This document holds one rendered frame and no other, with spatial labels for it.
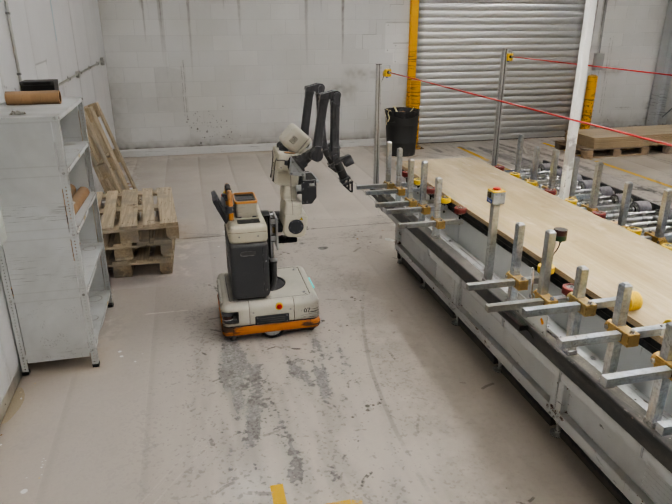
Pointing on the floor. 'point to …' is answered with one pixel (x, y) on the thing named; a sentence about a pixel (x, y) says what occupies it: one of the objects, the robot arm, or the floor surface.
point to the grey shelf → (51, 234)
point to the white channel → (577, 97)
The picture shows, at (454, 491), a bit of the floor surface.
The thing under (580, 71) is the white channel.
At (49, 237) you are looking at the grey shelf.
